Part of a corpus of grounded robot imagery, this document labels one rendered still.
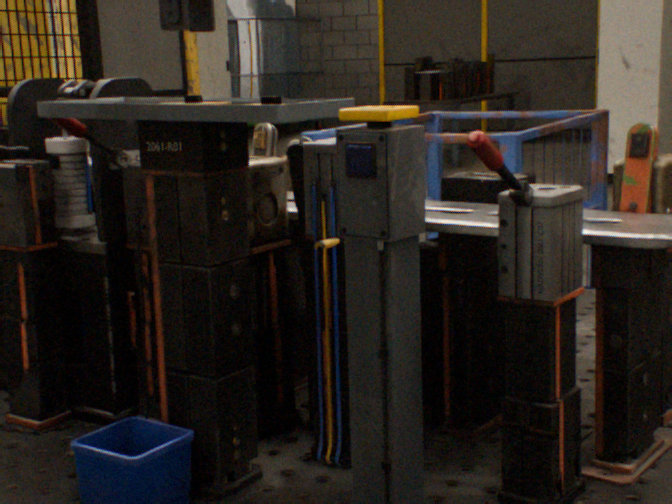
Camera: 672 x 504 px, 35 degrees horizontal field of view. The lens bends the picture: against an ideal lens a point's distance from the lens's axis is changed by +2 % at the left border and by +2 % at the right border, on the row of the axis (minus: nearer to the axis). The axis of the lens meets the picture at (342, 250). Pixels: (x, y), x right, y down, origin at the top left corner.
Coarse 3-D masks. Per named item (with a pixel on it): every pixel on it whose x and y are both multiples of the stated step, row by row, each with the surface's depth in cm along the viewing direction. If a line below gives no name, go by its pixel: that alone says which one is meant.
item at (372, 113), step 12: (348, 108) 106; (360, 108) 104; (372, 108) 104; (384, 108) 103; (396, 108) 103; (408, 108) 104; (348, 120) 104; (360, 120) 103; (372, 120) 102; (384, 120) 102
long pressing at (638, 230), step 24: (288, 192) 165; (288, 216) 146; (432, 216) 137; (456, 216) 136; (480, 216) 135; (600, 216) 132; (624, 216) 132; (648, 216) 131; (600, 240) 119; (624, 240) 118; (648, 240) 116
